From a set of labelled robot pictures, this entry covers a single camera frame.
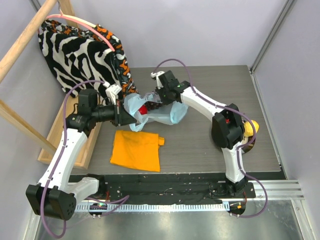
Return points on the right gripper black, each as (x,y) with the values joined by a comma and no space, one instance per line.
(163,94)

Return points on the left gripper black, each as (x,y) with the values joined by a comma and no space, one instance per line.
(121,116)

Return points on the fake red apple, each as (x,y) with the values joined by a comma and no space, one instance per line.
(143,110)

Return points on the fake yellow lemon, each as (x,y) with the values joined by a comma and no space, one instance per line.
(249,129)

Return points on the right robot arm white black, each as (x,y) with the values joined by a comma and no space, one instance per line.
(227,127)

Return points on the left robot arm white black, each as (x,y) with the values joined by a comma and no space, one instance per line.
(70,140)

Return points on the zebra pattern fabric bag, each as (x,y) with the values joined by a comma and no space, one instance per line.
(80,59)

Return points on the orange folded cloth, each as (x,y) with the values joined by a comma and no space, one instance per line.
(137,150)

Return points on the round plate with dark rim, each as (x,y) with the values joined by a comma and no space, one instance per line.
(248,147)

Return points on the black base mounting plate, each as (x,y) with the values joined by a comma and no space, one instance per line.
(168,188)

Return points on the pink clothes hanger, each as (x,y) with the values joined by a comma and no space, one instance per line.
(83,23)

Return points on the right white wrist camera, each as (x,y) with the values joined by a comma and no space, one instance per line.
(156,76)

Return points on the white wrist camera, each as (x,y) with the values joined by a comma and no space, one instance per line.
(156,76)
(112,92)

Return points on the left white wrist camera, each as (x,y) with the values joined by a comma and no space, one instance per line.
(112,92)

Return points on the wooden rack frame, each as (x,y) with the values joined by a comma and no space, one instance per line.
(29,89)

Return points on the aluminium rail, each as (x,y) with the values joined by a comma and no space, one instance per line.
(266,191)

